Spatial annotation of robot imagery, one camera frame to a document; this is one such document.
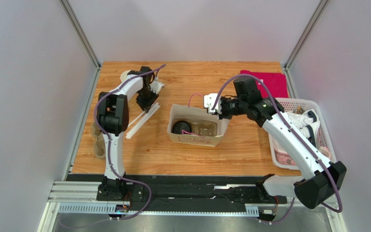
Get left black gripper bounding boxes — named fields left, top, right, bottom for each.
left=136, top=87, right=160, bottom=113

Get beige Cakes paper bag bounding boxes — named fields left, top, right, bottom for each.
left=167, top=93, right=230, bottom=147

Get black plastic cup lid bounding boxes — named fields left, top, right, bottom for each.
left=171, top=120, right=192, bottom=134

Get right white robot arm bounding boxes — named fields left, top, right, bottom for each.
left=203, top=74, right=347, bottom=213

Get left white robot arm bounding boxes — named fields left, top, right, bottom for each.
left=94, top=66, right=159, bottom=201

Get folded red t-shirt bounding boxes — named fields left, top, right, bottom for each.
left=240, top=70, right=289, bottom=98

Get white plastic laundry basket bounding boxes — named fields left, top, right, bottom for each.
left=269, top=98, right=337, bottom=170

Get cardboard cup carrier tray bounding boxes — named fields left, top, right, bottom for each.
left=91, top=122, right=106, bottom=159

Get white and pink clothes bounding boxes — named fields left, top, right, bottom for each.
left=272, top=107, right=331, bottom=166

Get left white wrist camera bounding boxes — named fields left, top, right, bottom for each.
left=150, top=80, right=165, bottom=95

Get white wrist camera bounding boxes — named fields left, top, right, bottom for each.
left=150, top=80, right=165, bottom=95
left=203, top=93, right=221, bottom=115

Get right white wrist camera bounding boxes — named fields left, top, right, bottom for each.
left=203, top=93, right=221, bottom=115

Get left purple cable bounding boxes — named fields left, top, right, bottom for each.
left=94, top=64, right=167, bottom=221

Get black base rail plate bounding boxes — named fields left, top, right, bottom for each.
left=66, top=174, right=290, bottom=213

